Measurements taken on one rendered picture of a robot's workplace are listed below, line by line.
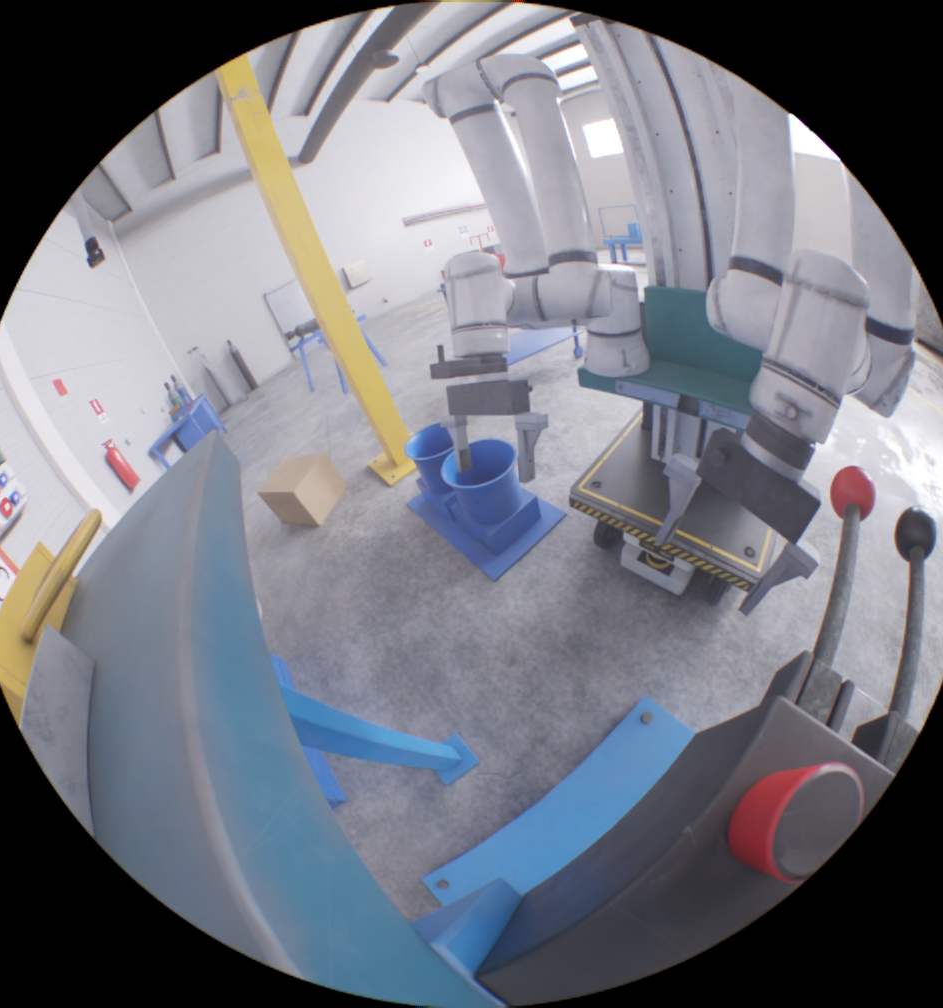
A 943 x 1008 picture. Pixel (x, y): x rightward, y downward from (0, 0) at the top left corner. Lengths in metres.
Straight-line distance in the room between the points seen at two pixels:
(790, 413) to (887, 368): 0.43
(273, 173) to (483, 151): 1.37
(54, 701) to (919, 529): 0.41
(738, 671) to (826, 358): 1.07
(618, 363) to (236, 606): 0.88
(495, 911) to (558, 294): 0.64
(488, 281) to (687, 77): 0.82
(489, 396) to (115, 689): 0.49
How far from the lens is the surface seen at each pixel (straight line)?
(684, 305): 0.95
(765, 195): 0.53
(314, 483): 2.09
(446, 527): 1.59
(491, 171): 0.84
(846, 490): 0.24
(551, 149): 0.69
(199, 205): 11.01
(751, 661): 1.29
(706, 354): 0.98
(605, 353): 0.90
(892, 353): 0.71
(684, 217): 1.01
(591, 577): 1.30
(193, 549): 0.15
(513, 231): 0.85
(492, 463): 1.43
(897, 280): 0.69
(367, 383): 1.93
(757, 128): 0.59
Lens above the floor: 1.11
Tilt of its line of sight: 42 degrees down
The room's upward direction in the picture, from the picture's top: 22 degrees counter-clockwise
